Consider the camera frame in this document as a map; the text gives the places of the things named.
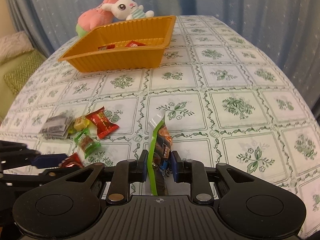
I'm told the red foil candy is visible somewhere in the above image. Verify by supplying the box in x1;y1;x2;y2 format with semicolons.
85;107;119;140

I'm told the blue starry curtain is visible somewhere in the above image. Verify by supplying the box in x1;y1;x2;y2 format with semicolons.
7;0;319;113

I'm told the orange plastic tray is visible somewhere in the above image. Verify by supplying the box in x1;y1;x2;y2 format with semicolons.
59;16;176;73

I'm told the green candy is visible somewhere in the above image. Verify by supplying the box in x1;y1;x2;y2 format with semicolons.
74;128;101;159

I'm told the red double-happiness candy packet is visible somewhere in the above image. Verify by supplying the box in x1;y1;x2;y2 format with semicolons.
125;40;145;47

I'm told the pink star plush toy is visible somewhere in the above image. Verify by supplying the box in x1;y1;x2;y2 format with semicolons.
75;0;118;37

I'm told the floral green white tablecloth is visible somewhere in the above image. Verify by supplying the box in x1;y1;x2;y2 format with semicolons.
1;16;319;237

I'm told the white rabbit plush toy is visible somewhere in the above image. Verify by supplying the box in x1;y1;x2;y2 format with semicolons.
101;0;155;21

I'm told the yellow candy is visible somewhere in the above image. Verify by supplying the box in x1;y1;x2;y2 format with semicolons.
73;116;89;132

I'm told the green zigzag cushion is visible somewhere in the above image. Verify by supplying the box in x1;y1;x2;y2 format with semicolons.
2;50;47;97

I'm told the beige embroidered pillow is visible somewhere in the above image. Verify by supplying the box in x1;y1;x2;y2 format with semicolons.
0;31;34;64

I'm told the large red snack packet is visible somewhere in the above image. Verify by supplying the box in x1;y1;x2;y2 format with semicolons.
98;44;115;50

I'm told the black seaweed snack packet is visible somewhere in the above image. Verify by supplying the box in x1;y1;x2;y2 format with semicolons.
39;113;73;139

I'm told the silver green snack pouch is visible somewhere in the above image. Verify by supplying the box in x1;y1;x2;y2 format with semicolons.
147;110;172;196

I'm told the dark red candy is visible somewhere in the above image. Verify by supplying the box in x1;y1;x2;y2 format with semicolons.
59;153;84;168

